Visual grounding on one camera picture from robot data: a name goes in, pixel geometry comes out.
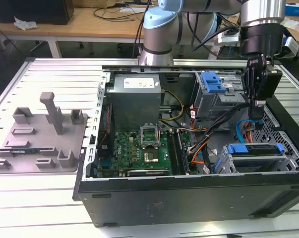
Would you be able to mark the large black box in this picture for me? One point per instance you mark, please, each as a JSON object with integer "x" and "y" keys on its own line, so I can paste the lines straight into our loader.
{"x": 27, "y": 12}

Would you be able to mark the crumpled clear plastic bag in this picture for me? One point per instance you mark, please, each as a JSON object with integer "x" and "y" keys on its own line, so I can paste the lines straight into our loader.
{"x": 25, "y": 24}

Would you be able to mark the black graphics card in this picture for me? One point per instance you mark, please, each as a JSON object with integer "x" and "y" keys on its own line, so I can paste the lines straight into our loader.
{"x": 146, "y": 172}

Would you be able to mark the black PC case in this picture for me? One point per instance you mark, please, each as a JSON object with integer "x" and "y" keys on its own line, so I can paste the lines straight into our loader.
{"x": 164, "y": 198}

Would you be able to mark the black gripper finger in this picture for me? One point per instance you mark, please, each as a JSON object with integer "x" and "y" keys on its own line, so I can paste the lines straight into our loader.
{"x": 256, "y": 111}

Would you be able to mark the CPU socket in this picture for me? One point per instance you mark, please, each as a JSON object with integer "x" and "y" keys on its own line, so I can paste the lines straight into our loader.
{"x": 150, "y": 157}

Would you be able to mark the metal disk bay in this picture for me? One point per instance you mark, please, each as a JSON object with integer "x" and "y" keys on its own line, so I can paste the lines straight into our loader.
{"x": 223, "y": 158}

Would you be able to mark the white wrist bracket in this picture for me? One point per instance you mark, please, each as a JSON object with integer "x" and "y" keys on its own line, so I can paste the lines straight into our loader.
{"x": 228, "y": 38}

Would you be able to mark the RAM stick on rack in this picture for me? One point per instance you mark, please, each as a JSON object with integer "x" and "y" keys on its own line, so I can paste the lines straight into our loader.
{"x": 25, "y": 150}

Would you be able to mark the white blue wrist device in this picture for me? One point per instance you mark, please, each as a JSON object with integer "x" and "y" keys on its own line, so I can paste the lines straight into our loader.
{"x": 291, "y": 47}

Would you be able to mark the grey power supply unit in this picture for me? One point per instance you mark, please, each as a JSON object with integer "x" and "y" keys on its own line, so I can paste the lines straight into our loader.
{"x": 132, "y": 109}

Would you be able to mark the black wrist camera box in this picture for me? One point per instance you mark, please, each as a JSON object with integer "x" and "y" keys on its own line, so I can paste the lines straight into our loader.
{"x": 274, "y": 81}

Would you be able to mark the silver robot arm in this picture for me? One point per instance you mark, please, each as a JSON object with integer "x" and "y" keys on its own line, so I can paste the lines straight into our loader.
{"x": 159, "y": 37}

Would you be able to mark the green motherboard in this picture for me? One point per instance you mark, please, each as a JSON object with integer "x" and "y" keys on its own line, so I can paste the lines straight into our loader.
{"x": 124, "y": 148}

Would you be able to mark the installed RAM stick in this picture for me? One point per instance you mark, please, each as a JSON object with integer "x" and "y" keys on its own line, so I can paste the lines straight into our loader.
{"x": 182, "y": 151}

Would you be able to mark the hard disk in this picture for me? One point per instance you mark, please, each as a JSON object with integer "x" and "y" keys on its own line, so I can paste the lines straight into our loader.
{"x": 238, "y": 149}

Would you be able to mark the grey parts rack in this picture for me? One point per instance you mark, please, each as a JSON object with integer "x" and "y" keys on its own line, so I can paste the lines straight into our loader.
{"x": 40, "y": 146}

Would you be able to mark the blue plastic drive latch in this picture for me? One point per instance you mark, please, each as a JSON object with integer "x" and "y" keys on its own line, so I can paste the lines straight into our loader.
{"x": 211, "y": 81}

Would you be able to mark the blue cardboard box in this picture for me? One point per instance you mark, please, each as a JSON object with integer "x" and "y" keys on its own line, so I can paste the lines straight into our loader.
{"x": 296, "y": 10}

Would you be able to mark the grey metal drive cage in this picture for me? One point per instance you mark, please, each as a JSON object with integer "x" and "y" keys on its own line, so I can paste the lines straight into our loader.
{"x": 213, "y": 104}

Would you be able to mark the black case fan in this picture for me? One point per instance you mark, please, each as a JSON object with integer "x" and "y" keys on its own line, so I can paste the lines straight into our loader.
{"x": 108, "y": 119}

